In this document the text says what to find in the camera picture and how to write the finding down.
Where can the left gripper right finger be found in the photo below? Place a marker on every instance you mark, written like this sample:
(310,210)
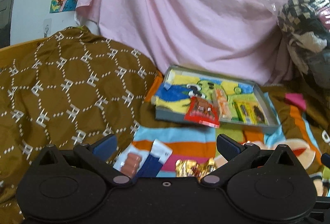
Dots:
(239,158)

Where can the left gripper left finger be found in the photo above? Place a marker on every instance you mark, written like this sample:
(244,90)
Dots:
(94,157)

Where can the white blue sausage packet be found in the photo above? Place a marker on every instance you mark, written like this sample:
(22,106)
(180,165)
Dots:
(135,163)

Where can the yellow snack bar packet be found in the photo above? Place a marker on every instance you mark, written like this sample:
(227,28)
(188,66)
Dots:
(250,112)

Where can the gold foil snack packet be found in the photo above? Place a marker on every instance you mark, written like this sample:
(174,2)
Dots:
(191,168)

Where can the red snack packet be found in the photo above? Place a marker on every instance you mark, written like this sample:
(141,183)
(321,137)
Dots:
(202,112)

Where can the orange clear snack packet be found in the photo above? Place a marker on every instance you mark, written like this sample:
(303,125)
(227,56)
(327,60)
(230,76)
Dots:
(220,102)

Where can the grey painted tray box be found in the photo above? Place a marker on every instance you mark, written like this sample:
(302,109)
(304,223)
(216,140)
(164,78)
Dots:
(194,96)

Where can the colourful striped bedspread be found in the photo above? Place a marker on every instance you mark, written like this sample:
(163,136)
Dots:
(301,127)

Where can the pink draped sheet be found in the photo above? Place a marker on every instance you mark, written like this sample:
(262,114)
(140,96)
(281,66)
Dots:
(239,38)

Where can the plastic bag of clothes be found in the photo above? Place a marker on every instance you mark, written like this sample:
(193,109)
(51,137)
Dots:
(305,25)

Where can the dark picture frame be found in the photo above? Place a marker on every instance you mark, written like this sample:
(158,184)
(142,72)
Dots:
(6,7)

